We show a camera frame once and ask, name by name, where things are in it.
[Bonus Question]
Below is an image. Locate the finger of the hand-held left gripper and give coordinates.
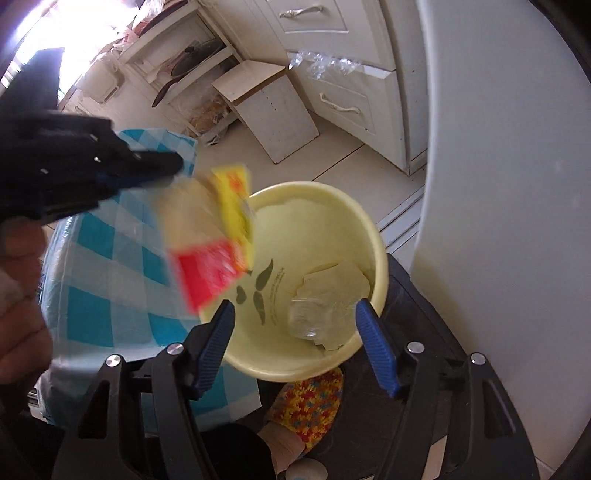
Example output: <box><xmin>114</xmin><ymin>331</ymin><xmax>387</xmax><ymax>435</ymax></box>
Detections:
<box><xmin>95</xmin><ymin>148</ymin><xmax>185</xmax><ymax>191</ymax></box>

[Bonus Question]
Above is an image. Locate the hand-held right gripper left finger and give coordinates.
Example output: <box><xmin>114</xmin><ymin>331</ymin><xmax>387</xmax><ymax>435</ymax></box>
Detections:
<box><xmin>51</xmin><ymin>299</ymin><xmax>237</xmax><ymax>480</ymax></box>

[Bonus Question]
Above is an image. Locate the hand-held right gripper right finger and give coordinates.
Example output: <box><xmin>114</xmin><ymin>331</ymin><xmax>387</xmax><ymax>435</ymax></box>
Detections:
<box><xmin>355</xmin><ymin>298</ymin><xmax>541</xmax><ymax>480</ymax></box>

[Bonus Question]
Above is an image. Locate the pale yellow plastic bucket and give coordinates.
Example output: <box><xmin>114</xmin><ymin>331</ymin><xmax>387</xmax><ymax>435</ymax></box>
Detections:
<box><xmin>198</xmin><ymin>181</ymin><xmax>389</xmax><ymax>383</ymax></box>

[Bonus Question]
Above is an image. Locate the yellow and red snack wrapper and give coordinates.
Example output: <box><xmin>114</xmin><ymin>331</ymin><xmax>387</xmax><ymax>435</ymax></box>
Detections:
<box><xmin>159</xmin><ymin>164</ymin><xmax>256</xmax><ymax>317</ymax></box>

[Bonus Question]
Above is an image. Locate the person's left hand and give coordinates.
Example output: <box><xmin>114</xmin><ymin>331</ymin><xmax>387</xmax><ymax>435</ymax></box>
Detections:
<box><xmin>0</xmin><ymin>218</ymin><xmax>55</xmax><ymax>385</ymax></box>

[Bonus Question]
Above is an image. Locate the black chair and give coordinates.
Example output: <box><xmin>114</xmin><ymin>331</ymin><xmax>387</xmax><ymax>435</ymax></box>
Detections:
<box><xmin>256</xmin><ymin>253</ymin><xmax>468</xmax><ymax>480</ymax></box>

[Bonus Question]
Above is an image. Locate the crumpled clear plastic wrap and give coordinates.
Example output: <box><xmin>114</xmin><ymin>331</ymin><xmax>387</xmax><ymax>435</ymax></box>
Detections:
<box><xmin>288</xmin><ymin>295</ymin><xmax>345</xmax><ymax>343</ymax></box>

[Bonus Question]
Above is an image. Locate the clear bag of food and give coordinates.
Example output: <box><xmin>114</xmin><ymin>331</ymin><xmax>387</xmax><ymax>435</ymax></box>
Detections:
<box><xmin>188</xmin><ymin>99</ymin><xmax>238</xmax><ymax>146</ymax></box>

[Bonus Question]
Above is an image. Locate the colourful crocheted slipper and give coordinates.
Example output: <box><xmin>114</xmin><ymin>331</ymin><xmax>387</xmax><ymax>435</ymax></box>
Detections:
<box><xmin>265</xmin><ymin>367</ymin><xmax>345</xmax><ymax>449</ymax></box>

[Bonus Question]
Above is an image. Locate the crumpled beige paper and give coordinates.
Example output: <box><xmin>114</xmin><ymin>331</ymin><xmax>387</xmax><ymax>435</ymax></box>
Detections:
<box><xmin>295</xmin><ymin>259</ymin><xmax>373</xmax><ymax>354</ymax></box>

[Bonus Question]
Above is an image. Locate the white plastic container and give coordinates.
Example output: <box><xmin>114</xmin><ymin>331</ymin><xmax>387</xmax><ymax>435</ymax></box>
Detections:
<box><xmin>76</xmin><ymin>54</ymin><xmax>125</xmax><ymax>103</ymax></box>

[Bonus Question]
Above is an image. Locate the person's leg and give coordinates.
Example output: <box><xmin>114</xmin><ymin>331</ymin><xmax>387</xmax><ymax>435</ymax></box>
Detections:
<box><xmin>203</xmin><ymin>422</ymin><xmax>308</xmax><ymax>480</ymax></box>

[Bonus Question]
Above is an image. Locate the dark pan with glass lid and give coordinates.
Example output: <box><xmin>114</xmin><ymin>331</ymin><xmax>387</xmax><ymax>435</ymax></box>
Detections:
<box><xmin>170</xmin><ymin>39</ymin><xmax>227</xmax><ymax>78</ymax></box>

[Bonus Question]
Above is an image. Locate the blue checked table cloth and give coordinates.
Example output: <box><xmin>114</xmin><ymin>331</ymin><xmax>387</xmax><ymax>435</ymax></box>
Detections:
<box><xmin>39</xmin><ymin>128</ymin><xmax>265</xmax><ymax>428</ymax></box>

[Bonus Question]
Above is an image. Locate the white shelf rack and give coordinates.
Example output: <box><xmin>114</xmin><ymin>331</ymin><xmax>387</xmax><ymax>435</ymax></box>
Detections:
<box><xmin>117</xmin><ymin>0</ymin><xmax>245</xmax><ymax>139</ymax></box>

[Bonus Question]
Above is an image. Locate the white wooden stool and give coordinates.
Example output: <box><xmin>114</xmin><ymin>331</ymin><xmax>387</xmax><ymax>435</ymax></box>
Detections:
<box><xmin>211</xmin><ymin>60</ymin><xmax>321</xmax><ymax>165</ymax></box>

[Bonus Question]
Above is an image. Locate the white round table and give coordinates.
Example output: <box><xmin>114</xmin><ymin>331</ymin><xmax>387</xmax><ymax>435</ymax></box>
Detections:
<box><xmin>410</xmin><ymin>0</ymin><xmax>591</xmax><ymax>480</ymax></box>

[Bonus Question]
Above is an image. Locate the clear plastic bag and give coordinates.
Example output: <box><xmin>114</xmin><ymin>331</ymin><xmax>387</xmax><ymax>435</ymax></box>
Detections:
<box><xmin>288</xmin><ymin>50</ymin><xmax>361</xmax><ymax>80</ymax></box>

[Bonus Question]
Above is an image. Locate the white drawer cabinet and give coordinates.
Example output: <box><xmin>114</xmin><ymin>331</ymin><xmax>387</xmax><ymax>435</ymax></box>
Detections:
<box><xmin>249</xmin><ymin>0</ymin><xmax>431</xmax><ymax>176</ymax></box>

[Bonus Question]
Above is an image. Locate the curved metal drawer handle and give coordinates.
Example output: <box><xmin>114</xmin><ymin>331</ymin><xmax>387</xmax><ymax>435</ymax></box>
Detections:
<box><xmin>279</xmin><ymin>4</ymin><xmax>326</xmax><ymax>20</ymax></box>
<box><xmin>320</xmin><ymin>92</ymin><xmax>365</xmax><ymax>116</ymax></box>

